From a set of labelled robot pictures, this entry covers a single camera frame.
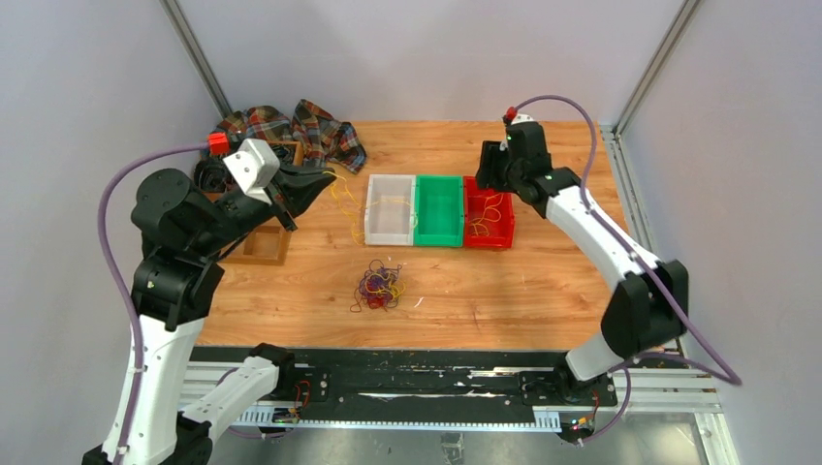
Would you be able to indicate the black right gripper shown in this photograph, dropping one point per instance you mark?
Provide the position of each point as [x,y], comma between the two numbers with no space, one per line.
[486,177]

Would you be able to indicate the green plastic bin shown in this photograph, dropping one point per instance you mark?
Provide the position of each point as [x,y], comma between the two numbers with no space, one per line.
[439,211]

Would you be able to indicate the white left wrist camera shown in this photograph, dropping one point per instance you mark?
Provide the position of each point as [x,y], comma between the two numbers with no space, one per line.
[253,166]

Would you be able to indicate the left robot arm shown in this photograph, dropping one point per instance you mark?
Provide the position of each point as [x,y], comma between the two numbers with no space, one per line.
[183,235]

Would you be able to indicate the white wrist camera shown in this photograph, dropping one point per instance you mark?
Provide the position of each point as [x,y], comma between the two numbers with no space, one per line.
[513,116]
[253,166]

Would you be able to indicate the white plastic bin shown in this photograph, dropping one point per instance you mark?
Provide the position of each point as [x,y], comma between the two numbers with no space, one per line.
[390,210]

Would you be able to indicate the plaid cloth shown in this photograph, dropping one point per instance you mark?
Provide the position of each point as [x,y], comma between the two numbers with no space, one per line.
[323,138]

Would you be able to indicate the red plastic bin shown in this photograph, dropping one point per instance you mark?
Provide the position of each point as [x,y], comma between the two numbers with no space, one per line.
[489,219]

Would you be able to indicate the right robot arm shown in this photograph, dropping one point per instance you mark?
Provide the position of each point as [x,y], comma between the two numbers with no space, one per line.
[649,297]

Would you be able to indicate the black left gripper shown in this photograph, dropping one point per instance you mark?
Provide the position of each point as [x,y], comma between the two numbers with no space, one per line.
[298,187]

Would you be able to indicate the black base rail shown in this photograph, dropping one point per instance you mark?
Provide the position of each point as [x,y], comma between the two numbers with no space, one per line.
[468,391]

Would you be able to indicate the wooden compartment tray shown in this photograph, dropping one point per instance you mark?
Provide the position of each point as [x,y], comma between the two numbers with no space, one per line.
[267,244]

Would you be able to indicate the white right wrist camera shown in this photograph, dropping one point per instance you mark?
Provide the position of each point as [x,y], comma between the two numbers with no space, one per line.
[513,116]

